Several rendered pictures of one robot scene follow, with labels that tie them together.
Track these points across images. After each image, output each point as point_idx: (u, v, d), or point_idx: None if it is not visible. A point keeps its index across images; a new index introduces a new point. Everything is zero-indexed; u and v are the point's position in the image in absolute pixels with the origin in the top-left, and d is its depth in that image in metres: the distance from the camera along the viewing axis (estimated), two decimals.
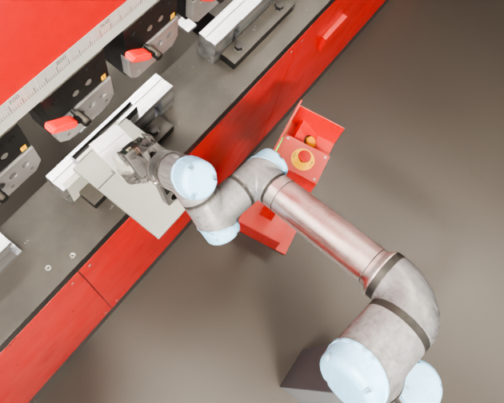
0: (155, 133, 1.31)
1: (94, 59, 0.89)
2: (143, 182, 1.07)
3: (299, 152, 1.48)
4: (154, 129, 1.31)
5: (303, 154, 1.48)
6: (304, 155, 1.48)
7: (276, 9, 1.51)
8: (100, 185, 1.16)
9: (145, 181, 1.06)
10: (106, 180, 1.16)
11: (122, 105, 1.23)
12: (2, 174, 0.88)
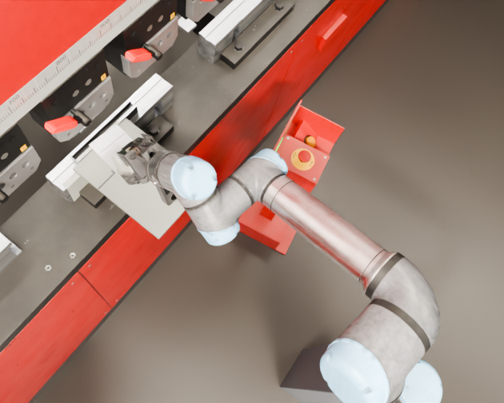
0: (155, 133, 1.31)
1: (94, 59, 0.89)
2: (143, 183, 1.06)
3: (299, 152, 1.48)
4: (154, 129, 1.31)
5: (303, 154, 1.48)
6: (304, 155, 1.48)
7: (276, 9, 1.51)
8: (100, 185, 1.16)
9: (145, 182, 1.06)
10: (106, 180, 1.16)
11: (122, 105, 1.23)
12: (2, 174, 0.88)
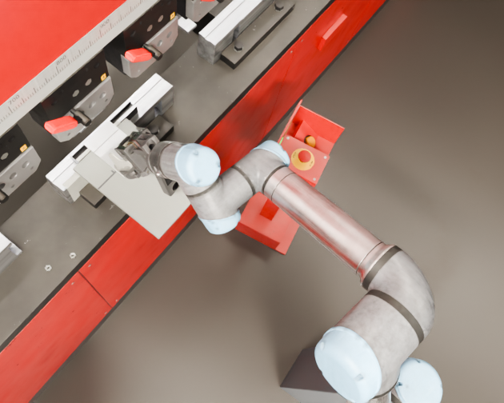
0: (155, 133, 1.31)
1: (94, 59, 0.89)
2: (144, 176, 1.07)
3: (299, 152, 1.48)
4: (154, 129, 1.31)
5: (303, 154, 1.48)
6: (304, 155, 1.48)
7: (276, 9, 1.51)
8: (100, 185, 1.16)
9: (146, 175, 1.07)
10: (106, 180, 1.16)
11: (122, 105, 1.23)
12: (2, 174, 0.88)
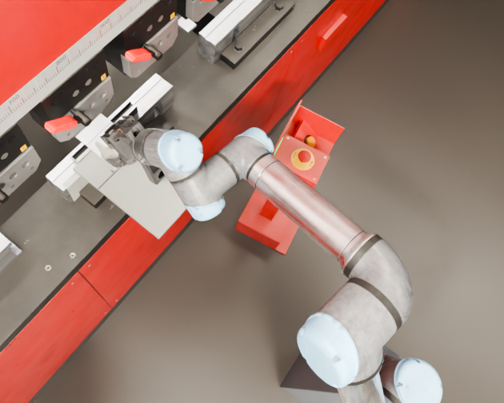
0: None
1: (94, 59, 0.89)
2: (130, 164, 1.08)
3: (299, 152, 1.48)
4: None
5: (303, 154, 1.48)
6: (304, 155, 1.48)
7: (276, 9, 1.51)
8: (100, 185, 1.16)
9: (130, 163, 1.08)
10: (106, 180, 1.16)
11: (122, 105, 1.23)
12: (2, 174, 0.88)
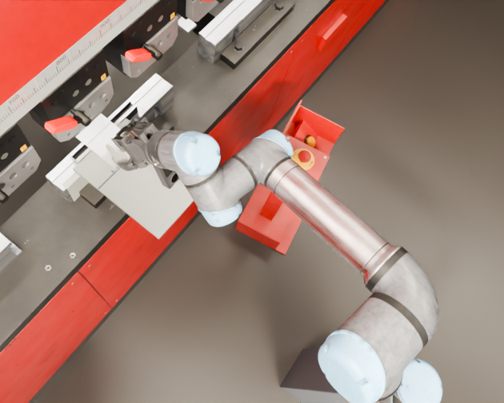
0: None
1: (94, 59, 0.89)
2: (142, 167, 1.04)
3: (299, 152, 1.48)
4: None
5: (303, 154, 1.48)
6: (304, 155, 1.48)
7: (276, 9, 1.51)
8: (100, 185, 1.16)
9: (143, 166, 1.04)
10: (106, 180, 1.16)
11: (122, 105, 1.23)
12: (2, 174, 0.88)
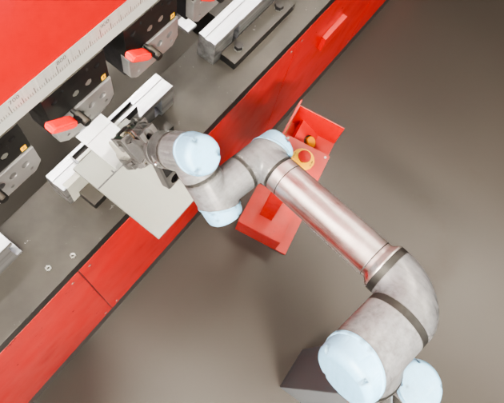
0: None
1: (94, 59, 0.89)
2: (142, 167, 1.03)
3: (299, 152, 1.48)
4: None
5: (303, 154, 1.48)
6: (304, 155, 1.48)
7: (276, 9, 1.51)
8: (100, 185, 1.16)
9: (143, 166, 1.03)
10: (106, 180, 1.16)
11: (122, 105, 1.23)
12: (2, 174, 0.88)
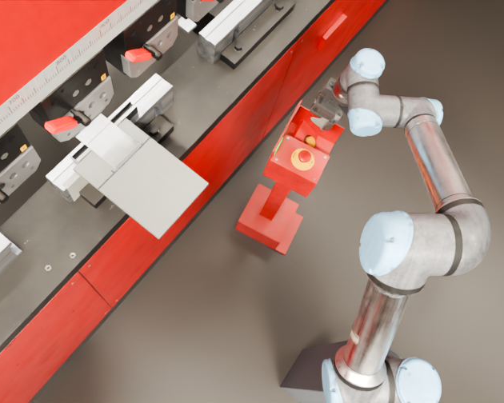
0: (155, 133, 1.31)
1: (94, 59, 0.89)
2: (338, 118, 1.35)
3: (299, 152, 1.48)
4: (154, 129, 1.31)
5: (303, 154, 1.48)
6: (304, 155, 1.48)
7: (276, 9, 1.51)
8: (100, 185, 1.16)
9: (338, 117, 1.35)
10: (106, 180, 1.16)
11: (122, 105, 1.23)
12: (2, 174, 0.88)
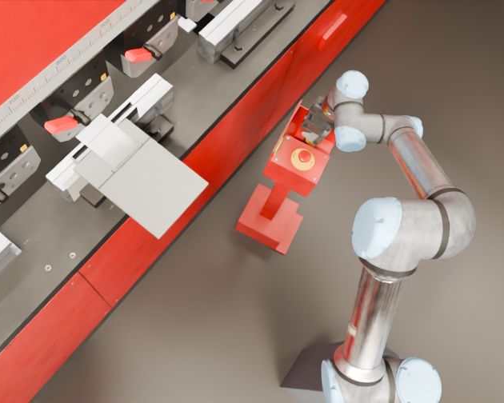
0: (155, 133, 1.31)
1: (94, 59, 0.89)
2: (326, 133, 1.44)
3: (299, 152, 1.48)
4: (154, 129, 1.31)
5: (303, 154, 1.48)
6: (304, 155, 1.48)
7: (276, 9, 1.51)
8: (100, 185, 1.16)
9: (327, 133, 1.44)
10: (106, 180, 1.16)
11: (122, 105, 1.23)
12: (2, 174, 0.88)
